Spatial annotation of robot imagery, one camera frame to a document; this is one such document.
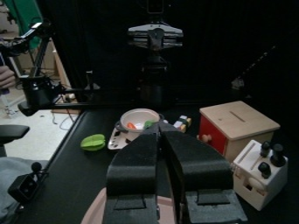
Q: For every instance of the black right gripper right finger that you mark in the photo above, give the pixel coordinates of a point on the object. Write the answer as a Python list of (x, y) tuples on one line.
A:
[(197, 166)]

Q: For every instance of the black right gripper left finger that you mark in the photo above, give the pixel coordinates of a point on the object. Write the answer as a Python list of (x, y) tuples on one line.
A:
[(132, 163)]

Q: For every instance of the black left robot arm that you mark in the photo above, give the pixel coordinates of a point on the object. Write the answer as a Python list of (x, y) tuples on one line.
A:
[(153, 78)]

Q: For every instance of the green toy starfruit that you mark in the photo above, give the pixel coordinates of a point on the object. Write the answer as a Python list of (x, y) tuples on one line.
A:
[(92, 142)]

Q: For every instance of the person's hand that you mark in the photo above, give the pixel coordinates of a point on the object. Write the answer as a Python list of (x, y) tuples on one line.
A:
[(5, 77)]

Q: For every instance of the orange toy carrot piece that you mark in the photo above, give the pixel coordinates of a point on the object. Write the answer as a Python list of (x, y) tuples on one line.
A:
[(131, 125)]

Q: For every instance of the green toy vegetable piece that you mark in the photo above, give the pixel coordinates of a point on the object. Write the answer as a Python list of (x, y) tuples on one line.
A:
[(148, 124)]

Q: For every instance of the multicoloured toy sushi roll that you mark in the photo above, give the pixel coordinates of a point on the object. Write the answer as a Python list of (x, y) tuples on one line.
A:
[(181, 123)]

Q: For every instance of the white toy cooking pot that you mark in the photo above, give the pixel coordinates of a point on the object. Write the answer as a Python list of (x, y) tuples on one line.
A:
[(136, 118)]

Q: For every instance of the white toy knife block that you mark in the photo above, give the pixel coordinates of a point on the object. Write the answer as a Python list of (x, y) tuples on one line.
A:
[(256, 186)]

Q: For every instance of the wooden box with red drawer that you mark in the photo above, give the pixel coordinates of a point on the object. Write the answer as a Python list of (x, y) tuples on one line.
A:
[(237, 122)]

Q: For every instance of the pink plate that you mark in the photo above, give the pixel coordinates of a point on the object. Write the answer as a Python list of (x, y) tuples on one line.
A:
[(93, 211)]

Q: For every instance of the green cloth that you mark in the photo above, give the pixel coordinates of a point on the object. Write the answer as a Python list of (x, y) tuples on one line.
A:
[(25, 17)]

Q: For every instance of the grey trouser leg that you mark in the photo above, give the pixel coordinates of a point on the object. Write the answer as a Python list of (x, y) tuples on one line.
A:
[(9, 186)]

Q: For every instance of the black chair armrest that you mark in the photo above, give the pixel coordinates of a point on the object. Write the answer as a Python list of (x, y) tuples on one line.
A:
[(11, 132)]

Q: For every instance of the black frame bar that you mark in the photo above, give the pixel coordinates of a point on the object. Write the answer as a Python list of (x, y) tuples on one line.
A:
[(100, 91)]

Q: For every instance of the black table-level camera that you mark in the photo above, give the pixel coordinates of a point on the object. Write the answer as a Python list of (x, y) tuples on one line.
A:
[(24, 186)]

